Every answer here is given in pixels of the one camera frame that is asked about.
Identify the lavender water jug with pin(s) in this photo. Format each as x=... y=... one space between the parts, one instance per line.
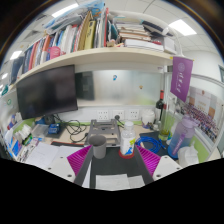
x=181 y=136

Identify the green glass vase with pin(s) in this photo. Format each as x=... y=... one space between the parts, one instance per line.
x=165 y=128

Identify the white wall outlet row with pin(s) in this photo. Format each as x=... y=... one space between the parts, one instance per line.
x=118 y=114

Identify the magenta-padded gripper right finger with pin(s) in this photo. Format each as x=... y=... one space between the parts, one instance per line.
x=150 y=160

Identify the group photo poster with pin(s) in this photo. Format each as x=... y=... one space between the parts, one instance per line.
x=203 y=113

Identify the clear plastic water bottle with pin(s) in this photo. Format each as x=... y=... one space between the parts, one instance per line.
x=127 y=140

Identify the black computer monitor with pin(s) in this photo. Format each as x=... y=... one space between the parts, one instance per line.
x=46 y=91

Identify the folded white napkin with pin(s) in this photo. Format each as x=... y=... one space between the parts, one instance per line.
x=113 y=182

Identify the purple pennant flag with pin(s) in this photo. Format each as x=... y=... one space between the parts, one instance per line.
x=181 y=78

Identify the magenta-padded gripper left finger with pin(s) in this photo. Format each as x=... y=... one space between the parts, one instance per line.
x=78 y=160

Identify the grey metal laptop stand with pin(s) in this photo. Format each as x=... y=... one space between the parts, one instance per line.
x=103 y=128

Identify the crumpled white tissue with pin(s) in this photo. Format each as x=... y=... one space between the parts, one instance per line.
x=188 y=156

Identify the grey ribbed cup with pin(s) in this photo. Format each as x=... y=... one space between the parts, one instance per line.
x=98 y=146

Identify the small blue device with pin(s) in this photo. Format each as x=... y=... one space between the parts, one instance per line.
x=54 y=129

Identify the flat round red coaster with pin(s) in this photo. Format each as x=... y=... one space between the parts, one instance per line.
x=126 y=156

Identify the clear plastic box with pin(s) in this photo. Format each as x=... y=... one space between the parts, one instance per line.
x=40 y=130

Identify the dark wine bottle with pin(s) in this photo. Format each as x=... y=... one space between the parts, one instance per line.
x=159 y=106

